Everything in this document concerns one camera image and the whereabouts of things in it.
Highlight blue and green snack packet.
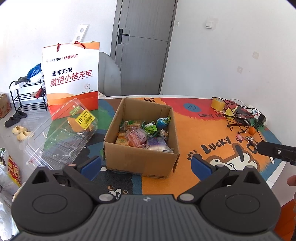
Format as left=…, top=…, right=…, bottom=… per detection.
left=156, top=117, right=171, bottom=129

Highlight white cardboard piece with holes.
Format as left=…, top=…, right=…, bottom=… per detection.
left=75, top=24, right=89, bottom=44

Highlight person's right hand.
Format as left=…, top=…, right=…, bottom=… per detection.
left=286, top=175, right=296, bottom=202

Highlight yellow slippers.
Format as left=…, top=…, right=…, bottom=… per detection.
left=12, top=126, right=34, bottom=141

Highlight bunch of keys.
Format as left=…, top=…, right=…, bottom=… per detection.
left=245, top=136, right=258, bottom=148

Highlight black slippers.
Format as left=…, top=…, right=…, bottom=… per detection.
left=4, top=111, right=28, bottom=128

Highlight yellow tape roll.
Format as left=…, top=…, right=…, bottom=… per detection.
left=211, top=98, right=225, bottom=111

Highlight purple bread packet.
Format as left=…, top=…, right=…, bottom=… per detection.
left=147, top=136, right=174, bottom=154

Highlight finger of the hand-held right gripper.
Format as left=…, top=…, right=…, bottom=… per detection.
left=257, top=141, right=296, bottom=166

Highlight black shoe rack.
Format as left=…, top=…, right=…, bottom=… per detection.
left=9, top=75, right=48, bottom=112

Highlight clear plastic clamshell container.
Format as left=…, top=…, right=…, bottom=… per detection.
left=24, top=98, right=99, bottom=171

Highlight colourful cartoon table mat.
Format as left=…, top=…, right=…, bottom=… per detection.
left=43, top=96, right=287, bottom=202

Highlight small cardboard carton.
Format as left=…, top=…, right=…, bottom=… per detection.
left=0, top=92, right=12, bottom=119

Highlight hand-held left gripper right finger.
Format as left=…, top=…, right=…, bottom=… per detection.
left=177, top=154, right=269, bottom=205

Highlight grey chair back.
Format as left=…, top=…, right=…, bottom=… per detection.
left=98, top=52, right=122, bottom=98

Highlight black wire rack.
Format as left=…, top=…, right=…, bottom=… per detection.
left=223, top=98, right=255, bottom=133

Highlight red and yellow snack bag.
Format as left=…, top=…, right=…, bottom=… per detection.
left=8, top=155, right=22, bottom=186

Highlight brown cardboard box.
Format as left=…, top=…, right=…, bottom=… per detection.
left=103, top=97, right=180, bottom=179

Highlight blue plastic bag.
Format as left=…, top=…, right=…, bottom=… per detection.
left=27, top=63, right=43, bottom=81

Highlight orange snack packet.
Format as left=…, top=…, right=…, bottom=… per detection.
left=115, top=133, right=130, bottom=147

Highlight white plastic bag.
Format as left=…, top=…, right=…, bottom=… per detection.
left=0, top=148, right=20, bottom=233

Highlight grey door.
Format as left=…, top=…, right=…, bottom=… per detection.
left=110, top=0, right=179, bottom=97

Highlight yellow round biscuit packet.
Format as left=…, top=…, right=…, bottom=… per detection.
left=120, top=120, right=144, bottom=131

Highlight white and orange paper bag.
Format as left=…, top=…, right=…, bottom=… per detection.
left=42, top=41, right=101, bottom=121

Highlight light green snack packet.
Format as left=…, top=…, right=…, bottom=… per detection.
left=144, top=121, right=158, bottom=138

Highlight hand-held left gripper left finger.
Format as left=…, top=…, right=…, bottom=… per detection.
left=28, top=156, right=121, bottom=205

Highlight black door handle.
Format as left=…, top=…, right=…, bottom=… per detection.
left=117, top=28, right=130, bottom=45

